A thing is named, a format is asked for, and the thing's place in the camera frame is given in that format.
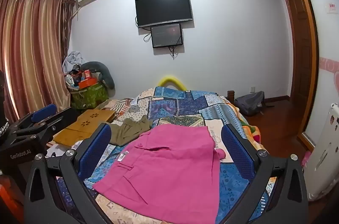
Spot grey pillow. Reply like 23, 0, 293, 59
79, 61, 115, 90

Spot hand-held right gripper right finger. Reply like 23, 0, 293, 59
221, 123, 309, 224

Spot orange cloth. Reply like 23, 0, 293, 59
0, 176, 27, 224

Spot orange box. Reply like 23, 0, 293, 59
78, 77, 98, 89

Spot black wall television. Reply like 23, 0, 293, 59
135, 0, 193, 28

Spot yellow foam tube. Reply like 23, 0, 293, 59
158, 76, 187, 92

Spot black monitor cable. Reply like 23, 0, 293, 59
169, 45, 183, 59

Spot patchwork printed blanket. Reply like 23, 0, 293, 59
48, 86, 278, 224

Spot white plastic panel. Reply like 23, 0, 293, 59
303, 103, 339, 195

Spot orange green blanket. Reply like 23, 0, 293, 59
242, 118, 261, 145

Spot grey backpack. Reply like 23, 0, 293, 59
234, 91, 265, 116

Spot olive green pants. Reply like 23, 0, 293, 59
107, 115, 154, 146

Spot green storage box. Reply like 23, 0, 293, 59
69, 82, 109, 110

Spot pink wall sticker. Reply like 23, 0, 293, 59
319, 56, 339, 76

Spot striped pink curtain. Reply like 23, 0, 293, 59
0, 0, 77, 118

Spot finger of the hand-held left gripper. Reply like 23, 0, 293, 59
11, 104, 57, 132
13, 107, 81, 140

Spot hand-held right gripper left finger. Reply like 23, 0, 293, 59
24, 123, 117, 224

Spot white patterned cloth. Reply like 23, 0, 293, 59
48, 138, 85, 158

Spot small black monitor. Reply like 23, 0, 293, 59
150, 23, 184, 49

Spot wooden lap desk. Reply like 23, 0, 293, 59
53, 109, 115, 147

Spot grey white clothes pile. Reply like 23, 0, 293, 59
63, 51, 85, 73

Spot pink pants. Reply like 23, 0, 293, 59
93, 125, 225, 224

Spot wooden door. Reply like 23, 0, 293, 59
282, 0, 318, 145

